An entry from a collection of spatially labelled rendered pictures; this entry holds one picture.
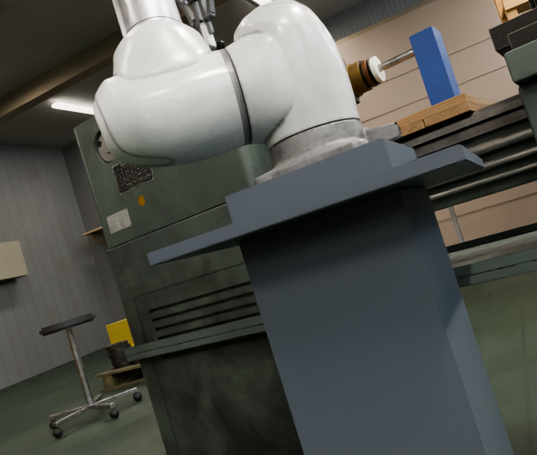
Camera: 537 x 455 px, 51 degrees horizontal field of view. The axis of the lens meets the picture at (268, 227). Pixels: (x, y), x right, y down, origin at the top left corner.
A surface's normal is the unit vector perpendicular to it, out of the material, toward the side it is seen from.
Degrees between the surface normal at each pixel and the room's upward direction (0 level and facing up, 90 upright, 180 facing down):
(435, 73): 90
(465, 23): 90
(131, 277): 90
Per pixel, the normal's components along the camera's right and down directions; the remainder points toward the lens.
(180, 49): 0.14, -0.42
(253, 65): -0.01, -0.20
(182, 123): 0.20, 0.37
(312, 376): -0.40, 0.07
